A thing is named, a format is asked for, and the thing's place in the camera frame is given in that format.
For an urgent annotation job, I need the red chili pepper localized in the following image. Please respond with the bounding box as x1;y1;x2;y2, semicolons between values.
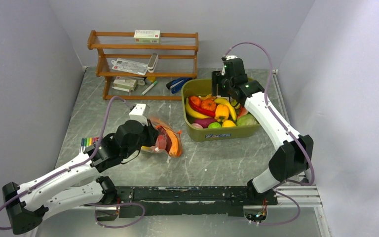
189;99;215;118

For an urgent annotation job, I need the orange bell pepper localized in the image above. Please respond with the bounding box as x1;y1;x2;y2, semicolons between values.
215;104;229;123

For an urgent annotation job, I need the white red box on shelf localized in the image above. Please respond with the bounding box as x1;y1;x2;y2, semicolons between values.
133;30;160;44

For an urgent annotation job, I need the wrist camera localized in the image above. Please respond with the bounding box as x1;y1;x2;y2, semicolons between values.
129;104;149;126
222;55;238;61

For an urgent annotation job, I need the green cabbage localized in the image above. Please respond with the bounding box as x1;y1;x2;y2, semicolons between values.
236;114;258;126

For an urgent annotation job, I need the papaya slice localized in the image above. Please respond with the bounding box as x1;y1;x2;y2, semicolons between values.
154;124;183;158

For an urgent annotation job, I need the clear zip top bag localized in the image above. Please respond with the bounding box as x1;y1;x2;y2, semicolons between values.
141;117;183;158

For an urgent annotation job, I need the packaged item on shelf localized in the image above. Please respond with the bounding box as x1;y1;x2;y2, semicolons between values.
111;58;148;76

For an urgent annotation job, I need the small orange tangerine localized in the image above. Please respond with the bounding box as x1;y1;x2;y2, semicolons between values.
189;96;201;106

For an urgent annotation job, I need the white case on shelf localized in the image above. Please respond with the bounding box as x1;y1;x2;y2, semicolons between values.
147;53;159;73

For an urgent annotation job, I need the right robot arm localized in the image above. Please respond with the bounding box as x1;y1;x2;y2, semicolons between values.
212;55;314;204

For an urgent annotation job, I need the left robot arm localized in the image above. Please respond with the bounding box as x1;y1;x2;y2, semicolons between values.
2;119;159;235

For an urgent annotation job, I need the orange mini pumpkin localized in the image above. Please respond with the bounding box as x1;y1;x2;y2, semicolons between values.
200;99;217;112

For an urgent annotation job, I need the wooden shelf rack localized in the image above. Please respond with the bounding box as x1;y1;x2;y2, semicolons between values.
87;30;199;100

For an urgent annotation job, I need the blue stapler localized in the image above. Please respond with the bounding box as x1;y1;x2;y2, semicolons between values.
166;78;193;94

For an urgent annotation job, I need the green lime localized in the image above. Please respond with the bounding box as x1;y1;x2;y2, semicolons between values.
208;122;222;129

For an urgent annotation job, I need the olive green plastic bin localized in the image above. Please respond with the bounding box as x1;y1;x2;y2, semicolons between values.
181;79;261;142

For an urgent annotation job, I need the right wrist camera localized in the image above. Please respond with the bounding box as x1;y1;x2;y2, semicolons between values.
222;55;238;61

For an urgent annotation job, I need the white marker pen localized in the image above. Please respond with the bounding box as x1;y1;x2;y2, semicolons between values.
141;80;157;95

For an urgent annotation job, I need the white box lower shelf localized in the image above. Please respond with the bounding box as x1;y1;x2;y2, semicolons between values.
113;77;137;91

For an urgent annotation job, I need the colored marker pack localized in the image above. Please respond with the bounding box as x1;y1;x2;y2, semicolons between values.
79;137;99;153

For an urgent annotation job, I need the purple sweet potato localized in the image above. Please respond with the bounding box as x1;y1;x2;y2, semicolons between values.
194;118;216;128

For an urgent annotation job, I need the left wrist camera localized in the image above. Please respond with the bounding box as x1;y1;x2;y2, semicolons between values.
129;104;149;126

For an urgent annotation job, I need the yellow lemon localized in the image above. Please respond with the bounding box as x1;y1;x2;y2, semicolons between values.
222;120;236;128

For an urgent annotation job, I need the watermelon slice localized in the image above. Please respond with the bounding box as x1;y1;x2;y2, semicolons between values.
237;106;248;120

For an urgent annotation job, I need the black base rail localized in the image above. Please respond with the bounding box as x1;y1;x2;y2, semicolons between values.
96;186;278;221

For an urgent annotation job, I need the yellow banana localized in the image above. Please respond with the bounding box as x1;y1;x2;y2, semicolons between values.
214;98;237;121
185;98;209;119

